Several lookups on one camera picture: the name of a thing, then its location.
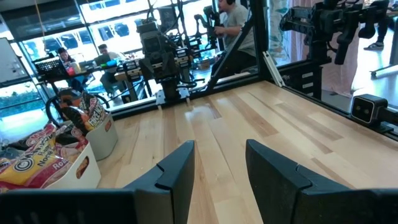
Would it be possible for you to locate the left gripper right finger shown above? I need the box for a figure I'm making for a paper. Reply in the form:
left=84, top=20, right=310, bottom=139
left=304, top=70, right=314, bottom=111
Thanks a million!
left=244, top=139, right=398, bottom=224

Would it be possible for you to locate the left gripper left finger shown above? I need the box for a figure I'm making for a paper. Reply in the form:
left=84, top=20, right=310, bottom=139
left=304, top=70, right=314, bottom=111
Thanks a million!
left=0, top=139, right=196, bottom=224

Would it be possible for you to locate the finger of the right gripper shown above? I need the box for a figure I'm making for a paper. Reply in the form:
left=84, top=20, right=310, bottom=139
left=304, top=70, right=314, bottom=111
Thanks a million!
left=170, top=77, right=182, bottom=101
left=160, top=78, right=172, bottom=101

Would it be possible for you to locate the black fire noodle pack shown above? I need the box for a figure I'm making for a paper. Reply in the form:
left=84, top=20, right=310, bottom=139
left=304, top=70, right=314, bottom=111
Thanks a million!
left=58, top=88, right=109, bottom=135
left=7, top=122, right=57, bottom=152
left=55, top=123, right=90, bottom=163

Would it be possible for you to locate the red Maruchan ramen pack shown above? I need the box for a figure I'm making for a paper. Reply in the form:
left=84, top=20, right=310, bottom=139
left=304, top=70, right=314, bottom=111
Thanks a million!
left=0, top=132, right=75, bottom=191

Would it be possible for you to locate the person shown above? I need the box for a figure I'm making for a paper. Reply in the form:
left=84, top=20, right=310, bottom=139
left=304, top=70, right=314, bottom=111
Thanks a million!
left=97, top=43, right=127, bottom=96
left=57, top=47, right=85, bottom=93
left=211, top=0, right=258, bottom=78
left=363, top=17, right=391, bottom=52

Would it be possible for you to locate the grey plastic bin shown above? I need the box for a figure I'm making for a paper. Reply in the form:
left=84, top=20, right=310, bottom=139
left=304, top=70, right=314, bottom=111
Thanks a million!
left=85, top=112, right=119, bottom=162

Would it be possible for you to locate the white plastic bin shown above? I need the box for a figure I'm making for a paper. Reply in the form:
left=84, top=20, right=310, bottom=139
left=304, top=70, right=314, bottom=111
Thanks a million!
left=45, top=142, right=103, bottom=190

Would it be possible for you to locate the black mesh basket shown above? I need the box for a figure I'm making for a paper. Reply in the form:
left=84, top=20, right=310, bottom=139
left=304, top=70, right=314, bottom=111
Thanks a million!
left=32, top=55, right=68, bottom=77

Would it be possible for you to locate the white patterned cloth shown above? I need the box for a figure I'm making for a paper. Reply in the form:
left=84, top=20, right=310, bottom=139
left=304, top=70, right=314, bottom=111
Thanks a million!
left=267, top=0, right=294, bottom=67

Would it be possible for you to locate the pink curtain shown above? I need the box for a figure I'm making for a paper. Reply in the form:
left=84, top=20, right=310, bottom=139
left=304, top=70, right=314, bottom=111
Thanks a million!
left=290, top=0, right=363, bottom=98

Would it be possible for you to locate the white board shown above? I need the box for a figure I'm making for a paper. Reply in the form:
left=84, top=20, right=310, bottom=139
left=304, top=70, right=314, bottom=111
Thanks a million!
left=0, top=37, right=30, bottom=85

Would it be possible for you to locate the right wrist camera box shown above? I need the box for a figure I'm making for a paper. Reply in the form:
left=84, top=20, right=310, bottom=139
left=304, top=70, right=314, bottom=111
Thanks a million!
left=136, top=21, right=162, bottom=62

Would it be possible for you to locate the black aluminium rig frame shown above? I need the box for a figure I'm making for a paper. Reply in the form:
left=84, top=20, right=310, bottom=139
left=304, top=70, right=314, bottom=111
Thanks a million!
left=110, top=0, right=398, bottom=142

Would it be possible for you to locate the black table-level camera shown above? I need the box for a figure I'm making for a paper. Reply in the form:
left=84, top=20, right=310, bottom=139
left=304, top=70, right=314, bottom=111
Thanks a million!
left=350, top=93, right=389, bottom=126

